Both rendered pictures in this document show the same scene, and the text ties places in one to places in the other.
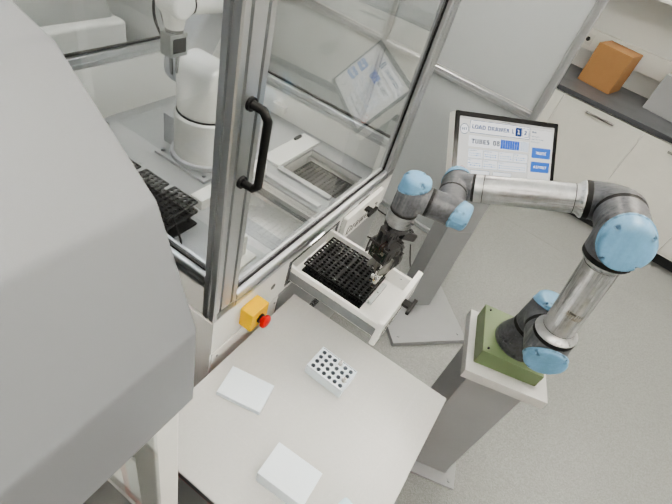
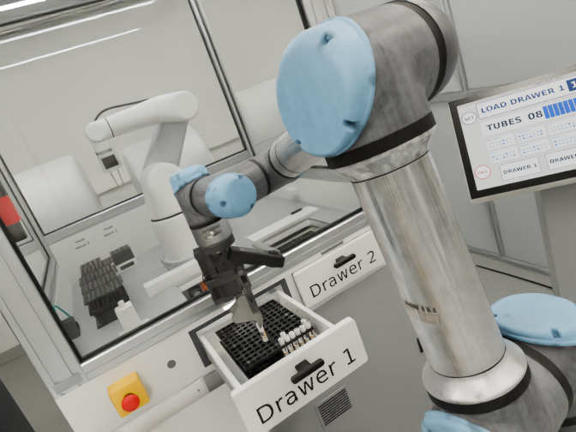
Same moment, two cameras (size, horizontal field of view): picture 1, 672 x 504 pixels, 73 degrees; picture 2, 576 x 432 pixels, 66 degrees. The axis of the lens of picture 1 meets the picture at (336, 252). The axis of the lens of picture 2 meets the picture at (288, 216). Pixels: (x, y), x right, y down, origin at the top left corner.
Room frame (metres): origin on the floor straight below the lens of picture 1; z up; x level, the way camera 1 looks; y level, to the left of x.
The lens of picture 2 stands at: (0.54, -0.87, 1.43)
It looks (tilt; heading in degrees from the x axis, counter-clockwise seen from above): 17 degrees down; 48
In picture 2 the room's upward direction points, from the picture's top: 20 degrees counter-clockwise
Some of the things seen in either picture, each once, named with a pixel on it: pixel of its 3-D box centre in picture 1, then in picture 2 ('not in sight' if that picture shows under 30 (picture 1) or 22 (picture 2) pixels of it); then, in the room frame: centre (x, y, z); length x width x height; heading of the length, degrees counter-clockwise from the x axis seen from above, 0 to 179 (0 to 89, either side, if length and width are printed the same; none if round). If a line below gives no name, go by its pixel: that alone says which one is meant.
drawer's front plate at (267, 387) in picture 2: (397, 306); (303, 375); (0.99, -0.24, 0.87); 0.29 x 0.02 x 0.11; 160
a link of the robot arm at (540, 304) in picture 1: (545, 314); (538, 350); (1.05, -0.67, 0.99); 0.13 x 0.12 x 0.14; 173
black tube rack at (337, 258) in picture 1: (344, 273); (265, 340); (1.05, -0.05, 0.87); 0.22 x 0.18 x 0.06; 70
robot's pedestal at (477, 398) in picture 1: (459, 405); not in sight; (1.05, -0.67, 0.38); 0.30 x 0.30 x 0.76; 86
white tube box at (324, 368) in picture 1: (330, 371); not in sight; (0.74, -0.10, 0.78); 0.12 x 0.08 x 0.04; 69
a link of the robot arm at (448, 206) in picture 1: (449, 206); (231, 192); (0.99, -0.24, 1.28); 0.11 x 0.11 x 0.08; 83
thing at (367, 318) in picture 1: (342, 273); (264, 340); (1.06, -0.04, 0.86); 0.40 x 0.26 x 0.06; 70
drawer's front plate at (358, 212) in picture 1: (361, 213); (340, 267); (1.39, -0.04, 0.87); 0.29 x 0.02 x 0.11; 160
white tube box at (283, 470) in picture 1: (288, 476); not in sight; (0.43, -0.07, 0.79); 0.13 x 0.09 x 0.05; 73
